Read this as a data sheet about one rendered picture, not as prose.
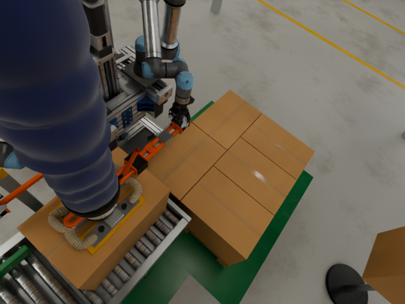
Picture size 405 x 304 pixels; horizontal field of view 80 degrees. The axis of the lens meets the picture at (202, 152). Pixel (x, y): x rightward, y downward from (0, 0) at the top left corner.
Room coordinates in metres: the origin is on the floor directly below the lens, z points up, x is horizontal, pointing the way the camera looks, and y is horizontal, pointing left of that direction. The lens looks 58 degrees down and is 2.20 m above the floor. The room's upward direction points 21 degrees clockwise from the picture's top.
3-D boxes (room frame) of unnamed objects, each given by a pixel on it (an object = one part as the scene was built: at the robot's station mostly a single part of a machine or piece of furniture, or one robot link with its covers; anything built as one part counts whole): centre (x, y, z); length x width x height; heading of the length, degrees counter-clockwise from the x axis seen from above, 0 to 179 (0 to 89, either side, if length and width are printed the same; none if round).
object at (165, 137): (0.72, 0.22, 1.07); 0.07 x 0.07 x 0.04; 71
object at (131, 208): (0.25, 0.28, 0.97); 0.34 x 0.10 x 0.05; 161
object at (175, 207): (0.61, 0.24, 0.58); 0.70 x 0.03 x 0.06; 69
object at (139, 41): (1.18, 0.55, 1.20); 0.13 x 0.12 x 0.14; 121
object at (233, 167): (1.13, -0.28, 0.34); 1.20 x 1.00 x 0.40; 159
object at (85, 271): (0.28, 0.37, 0.75); 0.60 x 0.40 x 0.40; 161
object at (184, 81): (0.83, 0.19, 1.39); 0.09 x 0.08 x 0.11; 31
